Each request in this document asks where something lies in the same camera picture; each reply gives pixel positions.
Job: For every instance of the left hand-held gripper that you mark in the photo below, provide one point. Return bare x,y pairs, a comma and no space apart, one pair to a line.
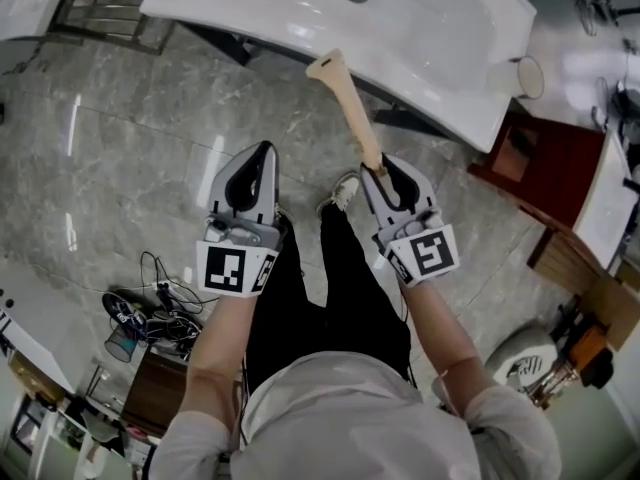
225,268

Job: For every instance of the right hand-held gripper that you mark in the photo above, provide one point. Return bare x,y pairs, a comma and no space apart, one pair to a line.
427,255

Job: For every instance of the wooden spatula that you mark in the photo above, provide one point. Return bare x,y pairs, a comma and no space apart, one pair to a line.
350,103

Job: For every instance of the person's left forearm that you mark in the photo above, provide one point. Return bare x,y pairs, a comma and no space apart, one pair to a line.
220,348

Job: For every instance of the person's right forearm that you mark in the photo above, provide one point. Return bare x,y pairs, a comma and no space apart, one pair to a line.
440,333

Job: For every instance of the large white sink basin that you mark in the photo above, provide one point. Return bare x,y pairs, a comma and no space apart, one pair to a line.
400,28

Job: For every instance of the dark metal frame rack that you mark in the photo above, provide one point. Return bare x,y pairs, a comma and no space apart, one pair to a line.
110,13

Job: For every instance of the person's white sneaker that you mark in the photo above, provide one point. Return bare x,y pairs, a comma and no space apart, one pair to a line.
342,193

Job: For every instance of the person's black trousers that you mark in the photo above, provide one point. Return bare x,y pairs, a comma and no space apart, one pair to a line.
340,293

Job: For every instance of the white power strip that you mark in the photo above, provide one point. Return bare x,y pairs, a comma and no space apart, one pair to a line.
167,285

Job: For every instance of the red-brown wooden vanity cabinet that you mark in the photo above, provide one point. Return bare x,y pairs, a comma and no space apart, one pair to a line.
550,168

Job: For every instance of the white cup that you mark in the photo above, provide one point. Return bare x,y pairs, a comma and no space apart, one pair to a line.
520,75

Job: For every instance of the wooden slatted rack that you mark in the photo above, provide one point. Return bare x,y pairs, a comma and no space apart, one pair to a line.
560,253

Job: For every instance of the black round labelled device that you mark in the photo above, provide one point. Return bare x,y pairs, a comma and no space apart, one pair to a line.
122,310

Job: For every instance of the black mesh bin teal contents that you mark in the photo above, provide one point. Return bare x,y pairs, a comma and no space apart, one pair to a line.
120,345

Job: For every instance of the dark brown wooden cabinet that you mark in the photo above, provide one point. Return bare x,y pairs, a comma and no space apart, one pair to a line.
155,393

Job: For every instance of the person's white shirt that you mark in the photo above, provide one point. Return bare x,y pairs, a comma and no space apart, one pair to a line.
360,418

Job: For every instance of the bicycle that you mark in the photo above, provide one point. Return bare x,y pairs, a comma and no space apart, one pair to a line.
592,3

